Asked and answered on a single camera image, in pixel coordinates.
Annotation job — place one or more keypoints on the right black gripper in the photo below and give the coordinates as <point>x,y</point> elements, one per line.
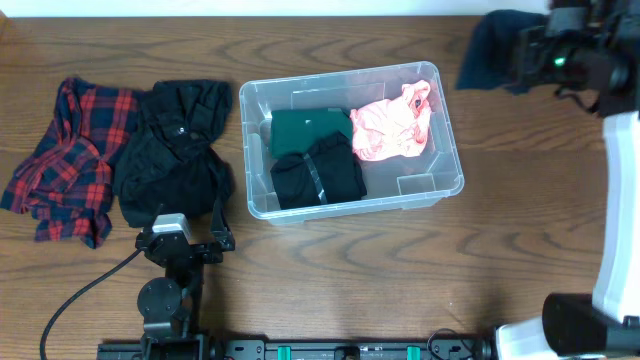
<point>533,66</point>

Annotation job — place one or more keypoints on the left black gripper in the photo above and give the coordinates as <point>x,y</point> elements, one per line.
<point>219,238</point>

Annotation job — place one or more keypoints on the dark navy garment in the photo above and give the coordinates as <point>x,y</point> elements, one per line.
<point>488,59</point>

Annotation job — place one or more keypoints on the dark green garment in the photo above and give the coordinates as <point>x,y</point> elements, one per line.
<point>295,131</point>

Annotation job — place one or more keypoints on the black garment with band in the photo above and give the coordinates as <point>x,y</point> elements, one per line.
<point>327,173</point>

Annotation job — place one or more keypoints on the clear plastic storage bin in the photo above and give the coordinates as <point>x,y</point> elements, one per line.
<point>395,183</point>

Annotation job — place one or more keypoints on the pink garment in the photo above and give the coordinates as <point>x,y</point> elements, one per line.
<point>393,127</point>

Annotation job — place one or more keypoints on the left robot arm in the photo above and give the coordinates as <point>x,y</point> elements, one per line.
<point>170,305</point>

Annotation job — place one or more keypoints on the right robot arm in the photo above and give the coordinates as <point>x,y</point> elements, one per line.
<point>604,322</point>

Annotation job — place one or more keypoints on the red plaid flannel shirt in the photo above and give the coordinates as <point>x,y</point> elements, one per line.
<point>67,182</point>

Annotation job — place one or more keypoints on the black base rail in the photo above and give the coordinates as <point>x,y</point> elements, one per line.
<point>437,348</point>

